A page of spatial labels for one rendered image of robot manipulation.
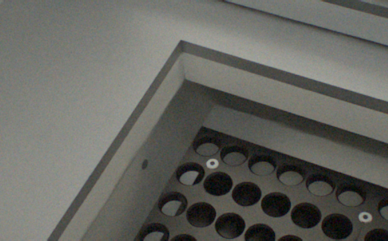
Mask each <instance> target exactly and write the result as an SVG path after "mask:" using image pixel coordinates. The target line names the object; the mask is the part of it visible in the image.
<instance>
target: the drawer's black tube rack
mask: <svg viewBox="0 0 388 241"><path fill-rule="evenodd" d="M218 165H219V163H218V161H217V160H215V159H211V160H209V161H208V162H205V161H202V160H199V159H196V158H194V157H190V156H188V155H184V157H183V158H182V160H181V162H180V164H179V165H178V167H177V168H176V170H175V172H174V174H173V175H172V177H171V178H170V180H169V182H168V184H167V185H166V187H165V188H164V190H163V192H162V194H161V195H160V197H159V198H158V200H157V202H156V204H155V205H154V207H153V209H152V210H151V212H150V214H149V215H148V217H147V219H146V220H145V222H144V224H143V225H142V227H141V229H140V230H139V232H138V234H137V235H136V237H135V239H134V240H133V241H144V239H145V237H146V236H147V235H149V234H150V233H152V232H161V233H163V237H162V238H161V240H160V241H388V225H385V224H382V223H380V222H376V221H374V220H372V216H371V214H370V213H369V212H370V210H371V207H372V205H373V202H374V200H375V197H376V195H377V192H378V191H379V188H380V185H378V186H377V188H376V190H375V192H374V195H373V198H372V200H371V203H370V204H369V207H368V209H367V212H363V213H361V214H360V215H359V216H358V215H356V214H353V213H350V212H347V211H344V210H342V209H339V208H336V207H333V206H330V205H328V204H324V203H322V202H318V201H316V200H314V199H310V198H308V197H304V196H303V195H299V194H297V193H293V192H291V191H288V190H285V189H282V188H279V187H276V186H274V185H270V184H268V183H264V182H263V181H259V180H257V179H253V178H251V177H248V176H245V175H242V174H239V173H236V172H234V171H230V170H228V169H224V168H222V167H219V166H218ZM189 171H195V172H198V173H199V174H198V176H197V177H196V179H195V181H194V182H193V185H185V184H183V183H181V182H180V181H179V180H180V178H181V176H182V175H183V174H184V173H186V172H189ZM171 201H178V202H181V203H182V204H181V205H180V207H179V209H178V210H177V212H176V214H175V216H167V215H165V214H164V213H163V212H162V208H163V206H164V205H165V204H167V203H168V202H171Z"/></svg>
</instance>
